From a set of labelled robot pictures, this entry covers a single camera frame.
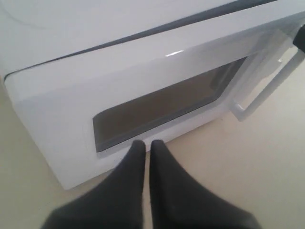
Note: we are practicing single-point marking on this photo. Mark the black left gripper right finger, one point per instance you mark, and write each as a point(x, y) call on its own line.
point(178, 201)

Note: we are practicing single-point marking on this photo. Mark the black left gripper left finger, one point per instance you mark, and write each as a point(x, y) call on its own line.
point(116, 203)

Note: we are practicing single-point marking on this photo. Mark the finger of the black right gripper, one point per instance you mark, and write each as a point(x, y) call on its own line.
point(299, 40)

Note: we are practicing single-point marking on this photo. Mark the white microwave door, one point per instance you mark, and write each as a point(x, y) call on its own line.
point(84, 111)

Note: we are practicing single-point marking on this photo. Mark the white microwave oven body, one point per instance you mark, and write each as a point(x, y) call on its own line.
point(35, 32)

